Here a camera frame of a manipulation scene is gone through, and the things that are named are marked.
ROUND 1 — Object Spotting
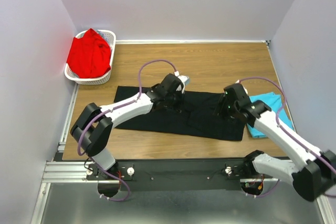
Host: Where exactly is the black t shirt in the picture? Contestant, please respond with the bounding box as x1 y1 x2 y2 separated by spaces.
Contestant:
117 91 245 141

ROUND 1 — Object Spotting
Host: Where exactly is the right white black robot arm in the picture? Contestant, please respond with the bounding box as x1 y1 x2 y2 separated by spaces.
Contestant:
215 82 335 202

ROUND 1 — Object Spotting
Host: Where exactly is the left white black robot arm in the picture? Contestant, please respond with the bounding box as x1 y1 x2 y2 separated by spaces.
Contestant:
70 72 189 179

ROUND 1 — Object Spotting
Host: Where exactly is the folded turquoise t shirt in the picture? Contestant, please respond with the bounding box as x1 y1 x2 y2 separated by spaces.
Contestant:
247 92 293 138

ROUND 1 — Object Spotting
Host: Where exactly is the white plastic laundry basket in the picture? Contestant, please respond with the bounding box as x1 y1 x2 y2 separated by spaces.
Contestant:
64 28 116 85

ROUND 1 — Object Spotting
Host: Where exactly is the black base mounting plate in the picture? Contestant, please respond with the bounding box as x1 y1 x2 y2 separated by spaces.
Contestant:
87 158 258 192

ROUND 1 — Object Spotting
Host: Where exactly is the red t shirt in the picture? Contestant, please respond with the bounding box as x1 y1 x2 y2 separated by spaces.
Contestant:
67 28 111 79

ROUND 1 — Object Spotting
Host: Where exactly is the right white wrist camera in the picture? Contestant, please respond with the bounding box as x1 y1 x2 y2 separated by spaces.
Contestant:
235 80 248 95

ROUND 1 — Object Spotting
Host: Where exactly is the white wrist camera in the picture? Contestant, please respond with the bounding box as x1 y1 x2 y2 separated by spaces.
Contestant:
235 80 248 95
174 71 190 93

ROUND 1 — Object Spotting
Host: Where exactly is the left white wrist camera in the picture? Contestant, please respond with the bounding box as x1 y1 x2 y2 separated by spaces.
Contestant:
174 71 190 93

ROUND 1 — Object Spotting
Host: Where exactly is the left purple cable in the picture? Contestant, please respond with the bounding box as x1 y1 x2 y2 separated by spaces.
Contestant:
77 59 181 202

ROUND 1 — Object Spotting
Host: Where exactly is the purple cable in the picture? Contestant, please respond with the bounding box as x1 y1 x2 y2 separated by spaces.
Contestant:
237 77 336 198
77 59 181 202

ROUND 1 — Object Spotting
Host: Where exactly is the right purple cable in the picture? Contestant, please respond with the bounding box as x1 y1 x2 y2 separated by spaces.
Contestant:
237 77 336 198

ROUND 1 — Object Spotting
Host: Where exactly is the aluminium extrusion rail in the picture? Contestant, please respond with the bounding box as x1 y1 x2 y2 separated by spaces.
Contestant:
41 158 323 183

